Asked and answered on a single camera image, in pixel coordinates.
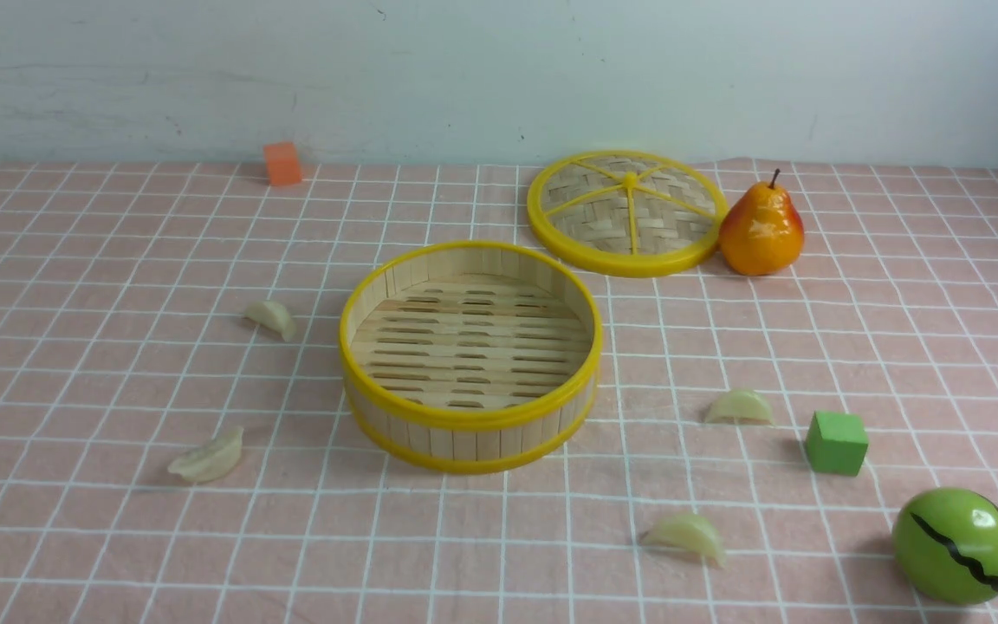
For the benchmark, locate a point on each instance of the white dumpling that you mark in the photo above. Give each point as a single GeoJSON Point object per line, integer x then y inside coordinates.
{"type": "Point", "coordinates": [274, 316]}
{"type": "Point", "coordinates": [212, 460]}

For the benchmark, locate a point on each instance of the pale green dumpling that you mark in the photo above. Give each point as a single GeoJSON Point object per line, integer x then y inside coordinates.
{"type": "Point", "coordinates": [740, 405]}
{"type": "Point", "coordinates": [688, 531]}

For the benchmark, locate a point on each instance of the pale green dumpling bottom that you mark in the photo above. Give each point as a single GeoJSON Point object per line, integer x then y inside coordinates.
{"type": "Point", "coordinates": [688, 531]}

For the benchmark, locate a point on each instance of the yellow bamboo steamer tray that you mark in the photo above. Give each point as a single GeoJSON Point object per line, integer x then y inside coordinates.
{"type": "Point", "coordinates": [470, 357]}

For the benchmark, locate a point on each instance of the yellow bamboo steamer lid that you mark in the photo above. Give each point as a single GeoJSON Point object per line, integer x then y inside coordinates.
{"type": "Point", "coordinates": [624, 213]}

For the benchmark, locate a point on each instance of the orange foam cube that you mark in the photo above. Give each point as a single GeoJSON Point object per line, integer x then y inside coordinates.
{"type": "Point", "coordinates": [282, 163]}

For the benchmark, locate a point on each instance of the orange toy pear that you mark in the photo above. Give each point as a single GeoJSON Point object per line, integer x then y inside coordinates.
{"type": "Point", "coordinates": [762, 233]}

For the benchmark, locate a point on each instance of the green foam cube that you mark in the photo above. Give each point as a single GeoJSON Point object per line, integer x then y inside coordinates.
{"type": "Point", "coordinates": [837, 443]}

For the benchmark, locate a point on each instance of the pink checked tablecloth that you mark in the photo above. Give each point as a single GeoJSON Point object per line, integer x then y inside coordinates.
{"type": "Point", "coordinates": [123, 345]}

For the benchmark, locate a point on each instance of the green toy watermelon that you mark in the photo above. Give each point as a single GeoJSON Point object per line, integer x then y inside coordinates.
{"type": "Point", "coordinates": [946, 543]}

